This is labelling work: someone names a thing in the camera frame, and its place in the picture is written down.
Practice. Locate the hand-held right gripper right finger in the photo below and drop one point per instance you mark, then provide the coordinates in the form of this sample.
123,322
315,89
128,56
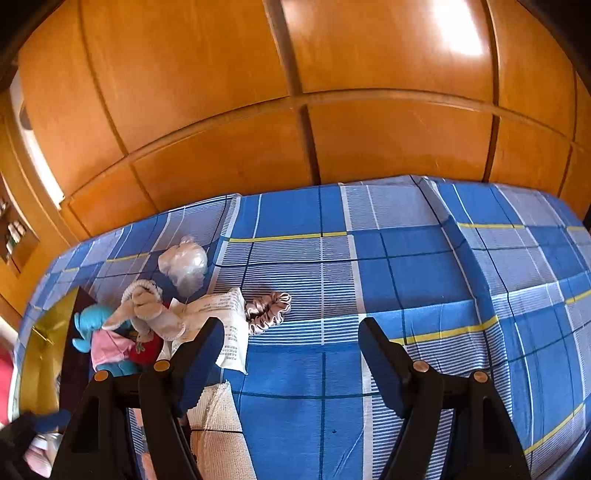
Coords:
376,364

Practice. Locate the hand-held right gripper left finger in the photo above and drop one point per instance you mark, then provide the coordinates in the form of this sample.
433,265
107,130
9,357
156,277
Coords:
207,355

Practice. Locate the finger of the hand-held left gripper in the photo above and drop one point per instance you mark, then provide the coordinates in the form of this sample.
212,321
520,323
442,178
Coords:
48,420

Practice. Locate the white printed packet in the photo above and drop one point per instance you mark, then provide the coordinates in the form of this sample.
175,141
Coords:
233,332

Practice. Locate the red plush toy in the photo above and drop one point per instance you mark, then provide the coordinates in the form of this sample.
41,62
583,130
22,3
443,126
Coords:
145,350

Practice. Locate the beige plush bunny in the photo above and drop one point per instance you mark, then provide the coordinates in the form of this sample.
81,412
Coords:
152,309

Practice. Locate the beige satin scrunchie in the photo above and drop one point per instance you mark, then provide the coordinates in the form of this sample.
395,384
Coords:
263,309

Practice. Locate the gold and dark box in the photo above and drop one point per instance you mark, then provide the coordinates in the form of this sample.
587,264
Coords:
46,332

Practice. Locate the pink cloth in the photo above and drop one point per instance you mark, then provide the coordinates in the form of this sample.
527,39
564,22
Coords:
108,348

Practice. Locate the clear plastic bag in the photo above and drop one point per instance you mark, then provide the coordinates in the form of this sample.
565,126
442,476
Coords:
184,263

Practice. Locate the blue plush toy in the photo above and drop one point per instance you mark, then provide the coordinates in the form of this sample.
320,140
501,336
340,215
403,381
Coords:
92,323

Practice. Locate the red cloth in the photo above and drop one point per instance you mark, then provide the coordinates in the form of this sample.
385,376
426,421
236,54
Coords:
7,387

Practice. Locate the beige knitted cloth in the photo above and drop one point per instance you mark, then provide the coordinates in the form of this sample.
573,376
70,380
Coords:
221,443

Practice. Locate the blue plaid bed sheet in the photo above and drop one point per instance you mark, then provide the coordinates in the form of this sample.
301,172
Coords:
415,277

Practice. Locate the row of small bottles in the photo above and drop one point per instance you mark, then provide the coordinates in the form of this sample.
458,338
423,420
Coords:
14,235

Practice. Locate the wooden wardrobe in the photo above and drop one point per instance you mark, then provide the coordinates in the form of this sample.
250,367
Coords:
207,92

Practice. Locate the white light tube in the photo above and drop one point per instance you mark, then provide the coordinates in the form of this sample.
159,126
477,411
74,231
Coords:
37,152

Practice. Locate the wooden wall shelf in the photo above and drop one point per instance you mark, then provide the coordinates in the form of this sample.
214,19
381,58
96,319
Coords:
18,258

